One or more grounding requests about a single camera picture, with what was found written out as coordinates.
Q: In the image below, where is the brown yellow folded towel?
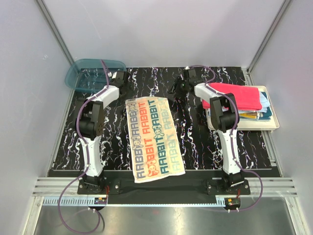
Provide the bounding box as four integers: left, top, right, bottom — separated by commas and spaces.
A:
239, 112, 260, 120

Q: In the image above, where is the light blue towel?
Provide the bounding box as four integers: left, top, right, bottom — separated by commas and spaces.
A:
238, 91, 270, 114

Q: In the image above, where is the left orange connector box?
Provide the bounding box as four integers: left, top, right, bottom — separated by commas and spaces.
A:
94, 195, 108, 205

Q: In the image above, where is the aluminium front rail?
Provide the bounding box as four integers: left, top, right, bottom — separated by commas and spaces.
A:
33, 178, 297, 207

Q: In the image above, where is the teal white folded towel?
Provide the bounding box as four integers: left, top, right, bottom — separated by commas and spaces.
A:
247, 107, 272, 121

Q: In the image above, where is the right orange connector box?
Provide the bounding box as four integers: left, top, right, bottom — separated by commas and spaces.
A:
225, 198, 241, 208

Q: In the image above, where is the white rectangular tray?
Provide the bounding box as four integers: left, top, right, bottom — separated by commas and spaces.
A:
206, 85, 280, 131

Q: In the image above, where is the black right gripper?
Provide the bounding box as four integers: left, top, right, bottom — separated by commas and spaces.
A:
167, 76, 188, 99

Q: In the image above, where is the orange connector box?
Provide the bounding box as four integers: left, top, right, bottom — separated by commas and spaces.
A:
225, 198, 241, 208
94, 195, 108, 205

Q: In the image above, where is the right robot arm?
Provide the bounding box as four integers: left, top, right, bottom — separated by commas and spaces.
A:
168, 67, 244, 194

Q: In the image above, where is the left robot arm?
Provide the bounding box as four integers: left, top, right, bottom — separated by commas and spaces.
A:
74, 70, 129, 194

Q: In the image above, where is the white striped cloth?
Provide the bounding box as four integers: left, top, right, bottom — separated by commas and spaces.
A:
125, 96, 185, 184

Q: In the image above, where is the teal round laundry basket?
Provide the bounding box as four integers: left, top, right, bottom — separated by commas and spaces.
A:
64, 58, 127, 94

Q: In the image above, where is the red towel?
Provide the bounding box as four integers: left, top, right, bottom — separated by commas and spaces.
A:
210, 83, 262, 111

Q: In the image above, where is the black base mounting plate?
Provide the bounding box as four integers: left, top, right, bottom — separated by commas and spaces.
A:
77, 170, 251, 206

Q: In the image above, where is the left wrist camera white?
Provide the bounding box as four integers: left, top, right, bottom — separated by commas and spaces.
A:
107, 72, 117, 79

